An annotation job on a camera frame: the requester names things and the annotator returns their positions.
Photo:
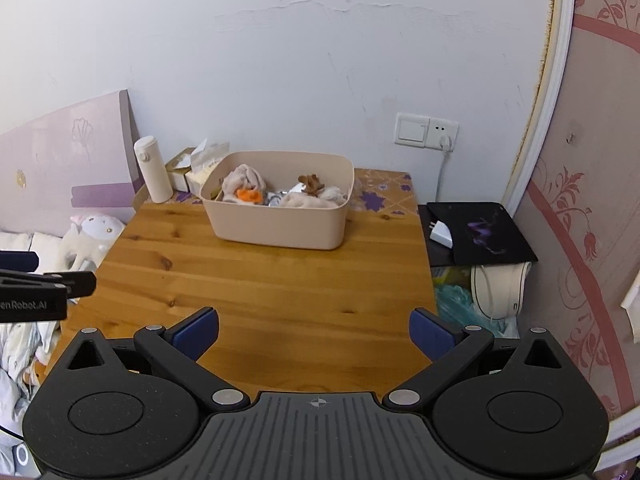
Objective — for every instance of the teal plastic bag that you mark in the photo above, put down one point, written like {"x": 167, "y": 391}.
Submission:
{"x": 455, "y": 305}

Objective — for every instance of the white charger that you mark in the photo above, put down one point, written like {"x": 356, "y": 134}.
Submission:
{"x": 441, "y": 235}

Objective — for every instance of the black mouse pad purple print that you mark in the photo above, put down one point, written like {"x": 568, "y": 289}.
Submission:
{"x": 495, "y": 235}

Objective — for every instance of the wooden desk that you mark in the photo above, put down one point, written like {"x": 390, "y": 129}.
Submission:
{"x": 250, "y": 300}

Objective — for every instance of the pink floral wardrobe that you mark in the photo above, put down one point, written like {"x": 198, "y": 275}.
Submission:
{"x": 575, "y": 160}

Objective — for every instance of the orange knitted item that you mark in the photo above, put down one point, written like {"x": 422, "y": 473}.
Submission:
{"x": 249, "y": 196}

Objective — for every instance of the white wall socket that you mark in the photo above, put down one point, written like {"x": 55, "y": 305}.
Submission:
{"x": 445, "y": 127}

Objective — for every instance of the gold tissue box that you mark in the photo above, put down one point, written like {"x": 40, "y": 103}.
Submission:
{"x": 177, "y": 175}

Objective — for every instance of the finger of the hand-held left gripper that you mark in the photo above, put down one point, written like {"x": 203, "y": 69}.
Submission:
{"x": 75, "y": 282}
{"x": 17, "y": 261}

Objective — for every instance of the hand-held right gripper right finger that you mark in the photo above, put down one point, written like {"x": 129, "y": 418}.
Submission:
{"x": 430, "y": 332}

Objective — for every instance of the beige fluffy cloth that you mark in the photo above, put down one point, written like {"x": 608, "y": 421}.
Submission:
{"x": 315, "y": 199}

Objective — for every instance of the purple floral table mat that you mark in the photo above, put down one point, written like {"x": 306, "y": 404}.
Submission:
{"x": 385, "y": 192}

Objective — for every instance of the large white plush toy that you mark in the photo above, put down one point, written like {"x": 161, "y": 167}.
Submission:
{"x": 95, "y": 232}

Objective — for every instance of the white thermos bottle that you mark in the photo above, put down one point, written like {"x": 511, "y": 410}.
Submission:
{"x": 152, "y": 175}

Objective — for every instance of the beige plastic storage basket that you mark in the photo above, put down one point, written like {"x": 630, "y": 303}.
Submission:
{"x": 280, "y": 227}

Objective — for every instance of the blue checkered cloth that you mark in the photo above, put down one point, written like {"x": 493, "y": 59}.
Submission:
{"x": 275, "y": 199}

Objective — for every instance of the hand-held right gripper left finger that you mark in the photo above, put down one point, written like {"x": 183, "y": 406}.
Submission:
{"x": 197, "y": 332}

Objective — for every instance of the white wall switch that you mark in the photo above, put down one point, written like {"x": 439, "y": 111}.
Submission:
{"x": 411, "y": 130}

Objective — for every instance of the pinkish beige cloth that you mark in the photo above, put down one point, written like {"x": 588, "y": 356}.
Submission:
{"x": 245, "y": 177}

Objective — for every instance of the white round appliance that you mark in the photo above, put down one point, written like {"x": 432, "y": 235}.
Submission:
{"x": 492, "y": 290}

